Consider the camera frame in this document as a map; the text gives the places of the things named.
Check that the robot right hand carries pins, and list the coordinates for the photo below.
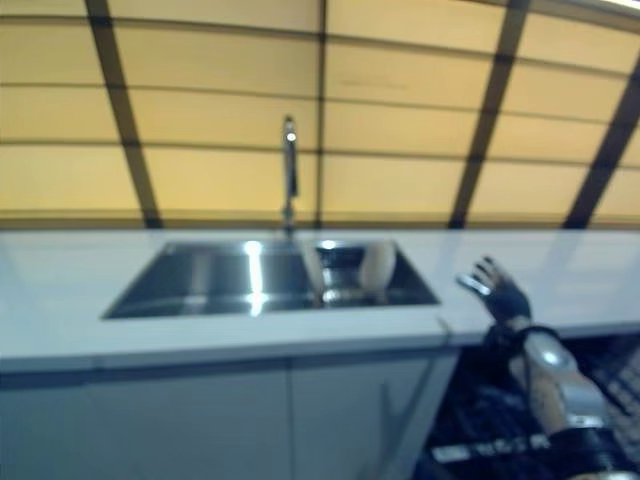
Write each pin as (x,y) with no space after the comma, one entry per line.
(505,300)

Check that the beige ceramic plate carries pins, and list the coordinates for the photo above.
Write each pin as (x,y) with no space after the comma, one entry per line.
(377,270)
(314,272)

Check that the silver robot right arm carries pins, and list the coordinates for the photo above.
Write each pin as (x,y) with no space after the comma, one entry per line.
(555,380)

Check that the open dishwasher with dark rack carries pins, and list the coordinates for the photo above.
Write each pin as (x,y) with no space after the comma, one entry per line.
(475,400)

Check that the steel roll-up drying rack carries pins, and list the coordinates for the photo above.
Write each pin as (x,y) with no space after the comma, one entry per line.
(345,295)

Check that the chrome kitchen faucet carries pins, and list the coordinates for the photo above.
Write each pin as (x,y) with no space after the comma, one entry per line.
(289,170)

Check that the stainless steel sink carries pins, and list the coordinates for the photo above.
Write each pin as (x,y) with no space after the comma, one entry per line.
(210,280)

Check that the white base cabinet front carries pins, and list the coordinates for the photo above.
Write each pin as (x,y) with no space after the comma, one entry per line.
(200,420)

